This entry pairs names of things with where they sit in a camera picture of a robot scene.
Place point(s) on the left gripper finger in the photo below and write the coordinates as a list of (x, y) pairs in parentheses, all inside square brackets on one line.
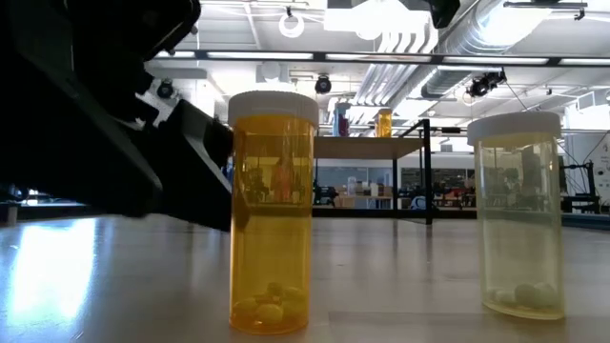
[(195, 176), (71, 152)]

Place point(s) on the blue bottle with red pills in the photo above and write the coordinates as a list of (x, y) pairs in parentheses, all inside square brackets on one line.
[(342, 121)]

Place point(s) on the pale yellow pill bottle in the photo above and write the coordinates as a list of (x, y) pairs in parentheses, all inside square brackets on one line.
[(519, 214)]

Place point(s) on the black ceiling spotlight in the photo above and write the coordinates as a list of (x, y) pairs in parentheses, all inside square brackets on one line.
[(165, 89), (322, 85)]

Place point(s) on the black ceiling light track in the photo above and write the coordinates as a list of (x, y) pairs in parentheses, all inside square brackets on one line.
[(554, 61)]

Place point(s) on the silver ventilation duct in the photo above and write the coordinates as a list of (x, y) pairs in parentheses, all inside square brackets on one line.
[(448, 81)]

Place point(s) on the wooden shelf black metal frame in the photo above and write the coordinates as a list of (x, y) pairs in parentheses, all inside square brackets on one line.
[(362, 147)]

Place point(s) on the black aluminium rig frame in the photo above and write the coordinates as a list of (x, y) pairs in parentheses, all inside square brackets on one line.
[(362, 212)]

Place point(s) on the black machine frame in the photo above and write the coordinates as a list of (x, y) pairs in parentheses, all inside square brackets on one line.
[(579, 202)]

